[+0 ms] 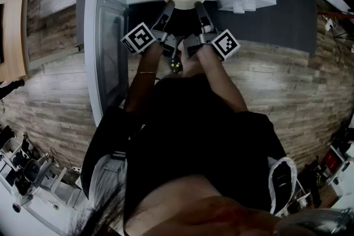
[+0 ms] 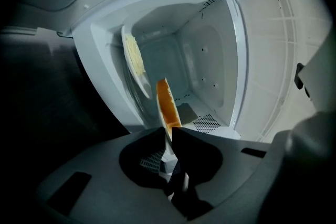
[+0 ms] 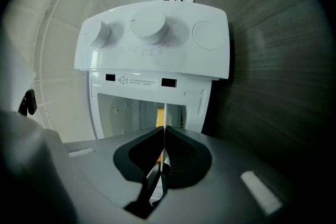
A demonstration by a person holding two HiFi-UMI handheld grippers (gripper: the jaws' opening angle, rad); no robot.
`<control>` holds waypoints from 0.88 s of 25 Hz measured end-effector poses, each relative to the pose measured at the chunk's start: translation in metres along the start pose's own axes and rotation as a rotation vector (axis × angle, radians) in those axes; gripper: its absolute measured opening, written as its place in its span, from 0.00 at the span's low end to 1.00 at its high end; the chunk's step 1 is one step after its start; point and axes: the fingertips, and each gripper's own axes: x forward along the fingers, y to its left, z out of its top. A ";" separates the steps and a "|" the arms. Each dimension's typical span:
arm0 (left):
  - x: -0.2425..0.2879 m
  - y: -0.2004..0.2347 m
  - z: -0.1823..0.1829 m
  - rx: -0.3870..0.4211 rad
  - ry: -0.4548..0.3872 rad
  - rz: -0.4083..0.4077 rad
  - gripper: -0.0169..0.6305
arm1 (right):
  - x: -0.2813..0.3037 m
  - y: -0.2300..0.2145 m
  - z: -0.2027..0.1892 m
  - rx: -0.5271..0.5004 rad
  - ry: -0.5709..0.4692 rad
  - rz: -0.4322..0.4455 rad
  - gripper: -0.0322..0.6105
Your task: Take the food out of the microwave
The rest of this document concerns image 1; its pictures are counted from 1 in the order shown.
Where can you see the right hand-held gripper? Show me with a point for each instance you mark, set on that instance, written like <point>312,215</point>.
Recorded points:
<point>226,45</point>

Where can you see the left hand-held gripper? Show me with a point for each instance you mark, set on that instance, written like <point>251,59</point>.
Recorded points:
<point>138,37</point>

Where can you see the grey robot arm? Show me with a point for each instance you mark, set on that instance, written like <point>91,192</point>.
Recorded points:
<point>30,171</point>

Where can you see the person's left forearm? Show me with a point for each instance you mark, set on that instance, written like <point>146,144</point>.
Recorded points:
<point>141,83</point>

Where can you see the person's right forearm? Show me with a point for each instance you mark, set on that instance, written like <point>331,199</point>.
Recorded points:
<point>226,85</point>

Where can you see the person's right hand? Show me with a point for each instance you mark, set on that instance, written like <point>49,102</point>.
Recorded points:
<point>193,67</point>

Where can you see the black shoe with yellow charms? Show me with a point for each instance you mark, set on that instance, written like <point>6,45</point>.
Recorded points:
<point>175,66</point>

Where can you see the dark grey table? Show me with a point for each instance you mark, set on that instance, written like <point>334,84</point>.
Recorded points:
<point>290,8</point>

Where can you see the white power strip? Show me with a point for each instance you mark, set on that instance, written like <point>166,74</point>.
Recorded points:
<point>328,25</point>

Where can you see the wooden coat rack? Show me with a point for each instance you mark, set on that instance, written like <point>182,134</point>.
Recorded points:
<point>336,15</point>

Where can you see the person in dark shirt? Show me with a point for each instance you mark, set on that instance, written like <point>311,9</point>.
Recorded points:
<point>193,146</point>

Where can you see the light wooden table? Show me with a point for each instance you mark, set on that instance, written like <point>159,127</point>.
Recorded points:
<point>13,22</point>

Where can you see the black bag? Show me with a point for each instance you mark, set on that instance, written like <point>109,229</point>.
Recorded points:
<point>314,177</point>

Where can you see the white cabinet with red box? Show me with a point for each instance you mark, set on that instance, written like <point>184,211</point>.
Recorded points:
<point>336,160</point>

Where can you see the person's face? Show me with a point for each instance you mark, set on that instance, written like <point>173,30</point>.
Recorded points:
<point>207,215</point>

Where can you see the white folding stand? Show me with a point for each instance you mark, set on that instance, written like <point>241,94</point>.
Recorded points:
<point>301,196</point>

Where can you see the white cluttered workbench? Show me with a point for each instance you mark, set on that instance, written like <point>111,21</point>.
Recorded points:
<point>16,215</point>

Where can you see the grey head mount part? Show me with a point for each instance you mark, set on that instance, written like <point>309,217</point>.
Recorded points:
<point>318,222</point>

